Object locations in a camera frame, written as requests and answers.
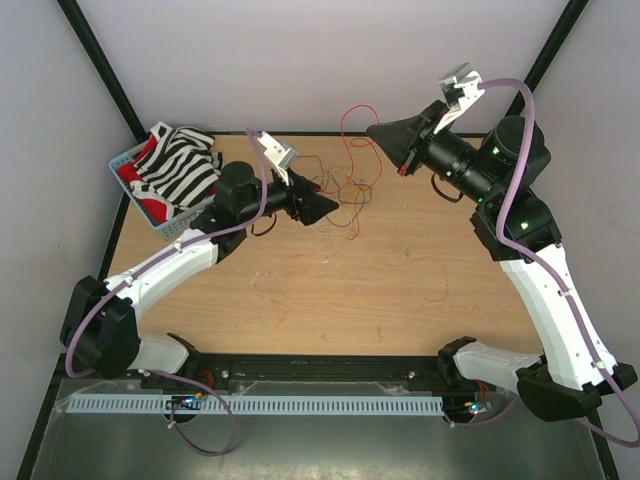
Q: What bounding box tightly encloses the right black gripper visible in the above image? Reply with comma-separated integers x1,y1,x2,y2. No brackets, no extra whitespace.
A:
367,98,499,206

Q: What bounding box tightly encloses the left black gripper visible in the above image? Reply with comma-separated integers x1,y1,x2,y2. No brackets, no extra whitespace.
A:
239,165,338,225

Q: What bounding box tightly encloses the purple wire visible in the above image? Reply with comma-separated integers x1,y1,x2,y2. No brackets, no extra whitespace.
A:
324,172,374,236

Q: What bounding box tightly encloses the red wire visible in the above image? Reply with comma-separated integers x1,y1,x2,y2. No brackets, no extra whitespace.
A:
319,103,385,241

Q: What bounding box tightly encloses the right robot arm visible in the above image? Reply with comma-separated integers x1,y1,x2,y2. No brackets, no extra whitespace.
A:
366,101,638,422

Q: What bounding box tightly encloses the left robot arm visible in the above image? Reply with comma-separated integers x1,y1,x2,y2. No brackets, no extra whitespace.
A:
60,161,339,388

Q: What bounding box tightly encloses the black white striped cloth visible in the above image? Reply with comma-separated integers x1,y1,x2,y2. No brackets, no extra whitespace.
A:
137,122,223,208

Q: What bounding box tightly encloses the light blue plastic basket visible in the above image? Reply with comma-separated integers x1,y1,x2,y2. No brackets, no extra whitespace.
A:
109,150,214,240

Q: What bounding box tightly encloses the red cloth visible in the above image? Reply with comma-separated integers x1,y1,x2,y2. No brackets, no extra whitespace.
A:
117,137,176,225

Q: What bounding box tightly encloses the left circuit board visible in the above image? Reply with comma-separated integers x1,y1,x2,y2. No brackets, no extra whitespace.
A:
165,395,202,410

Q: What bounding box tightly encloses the circuit board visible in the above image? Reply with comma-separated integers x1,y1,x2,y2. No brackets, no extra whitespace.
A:
463,400,493,416
165,395,202,410

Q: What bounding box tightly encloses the right circuit board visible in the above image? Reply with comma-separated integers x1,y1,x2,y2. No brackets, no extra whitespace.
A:
463,400,493,416

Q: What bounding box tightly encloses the brown wire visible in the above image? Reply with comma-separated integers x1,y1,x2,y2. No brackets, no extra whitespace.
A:
297,153,326,181

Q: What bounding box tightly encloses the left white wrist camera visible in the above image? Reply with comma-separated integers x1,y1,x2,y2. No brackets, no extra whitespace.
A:
257,131,299,186

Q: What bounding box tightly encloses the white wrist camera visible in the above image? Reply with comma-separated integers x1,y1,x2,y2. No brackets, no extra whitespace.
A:
434,62,485,134
257,131,299,186

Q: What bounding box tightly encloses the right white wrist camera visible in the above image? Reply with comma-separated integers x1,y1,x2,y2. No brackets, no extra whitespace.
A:
434,62,485,134

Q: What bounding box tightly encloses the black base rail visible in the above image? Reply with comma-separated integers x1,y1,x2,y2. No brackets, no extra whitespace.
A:
54,352,586,396

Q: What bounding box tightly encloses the black frame post right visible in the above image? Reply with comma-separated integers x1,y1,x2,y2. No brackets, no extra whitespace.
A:
524,0,589,92

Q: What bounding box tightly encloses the black frame post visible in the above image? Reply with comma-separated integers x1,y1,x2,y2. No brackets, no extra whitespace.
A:
57,0,146,141
524,0,589,92

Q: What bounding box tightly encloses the light blue slotted cable duct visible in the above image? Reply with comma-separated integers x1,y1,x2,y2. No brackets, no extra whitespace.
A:
65,394,443,417

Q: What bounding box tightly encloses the black frame post left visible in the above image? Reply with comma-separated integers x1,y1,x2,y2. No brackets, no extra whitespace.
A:
57,0,146,141

